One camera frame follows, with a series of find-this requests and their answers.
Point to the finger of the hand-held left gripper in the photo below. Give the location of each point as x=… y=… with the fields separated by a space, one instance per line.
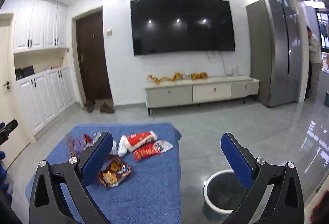
x=10 y=127

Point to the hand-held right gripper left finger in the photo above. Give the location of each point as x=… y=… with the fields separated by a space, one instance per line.
x=97 y=159

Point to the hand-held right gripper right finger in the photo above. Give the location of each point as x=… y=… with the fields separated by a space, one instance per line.
x=236 y=159

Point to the white tissue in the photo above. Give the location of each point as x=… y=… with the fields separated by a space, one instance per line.
x=114 y=148

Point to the red and gold wrapper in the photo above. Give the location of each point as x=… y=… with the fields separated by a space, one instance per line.
x=115 y=172

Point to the small red wrapper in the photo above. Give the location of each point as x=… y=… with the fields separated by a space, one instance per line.
x=87 y=139

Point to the clear plastic bag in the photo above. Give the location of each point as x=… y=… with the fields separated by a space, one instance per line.
x=70 y=147

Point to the white round bin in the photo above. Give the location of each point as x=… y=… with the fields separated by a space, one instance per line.
x=221 y=193

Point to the red and white packet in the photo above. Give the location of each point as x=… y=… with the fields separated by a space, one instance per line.
x=138 y=139

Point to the red snack bag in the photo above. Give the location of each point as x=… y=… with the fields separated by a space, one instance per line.
x=149 y=152

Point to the person's left hand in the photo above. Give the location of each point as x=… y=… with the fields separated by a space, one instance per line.
x=2 y=170

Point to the white lower cabinets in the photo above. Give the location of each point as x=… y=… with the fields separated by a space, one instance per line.
x=43 y=100

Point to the brown shoe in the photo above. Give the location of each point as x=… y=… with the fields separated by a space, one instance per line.
x=106 y=108
x=90 y=106

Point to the blue fluffy blanket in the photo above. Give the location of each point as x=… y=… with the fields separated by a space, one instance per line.
x=144 y=188

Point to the black box on shelf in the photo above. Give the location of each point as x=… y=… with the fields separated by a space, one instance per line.
x=24 y=73

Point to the white room door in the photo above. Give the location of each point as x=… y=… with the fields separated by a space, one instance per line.
x=10 y=59

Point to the white television cabinet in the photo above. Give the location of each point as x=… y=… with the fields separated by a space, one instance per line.
x=180 y=94

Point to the white router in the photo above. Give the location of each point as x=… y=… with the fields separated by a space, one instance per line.
x=234 y=71

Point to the golden tiger ornament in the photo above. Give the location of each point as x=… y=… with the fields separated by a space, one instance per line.
x=198 y=76

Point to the brown entrance door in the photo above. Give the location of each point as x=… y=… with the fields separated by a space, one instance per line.
x=93 y=59

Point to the golden dragon ornament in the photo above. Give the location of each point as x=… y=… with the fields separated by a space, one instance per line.
x=177 y=76

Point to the grey refrigerator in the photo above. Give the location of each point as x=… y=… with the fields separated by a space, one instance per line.
x=275 y=54

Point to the white upper wall cabinets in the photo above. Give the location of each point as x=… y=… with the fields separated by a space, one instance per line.
x=36 y=23

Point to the black wall television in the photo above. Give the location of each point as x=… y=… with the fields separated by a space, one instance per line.
x=182 y=26

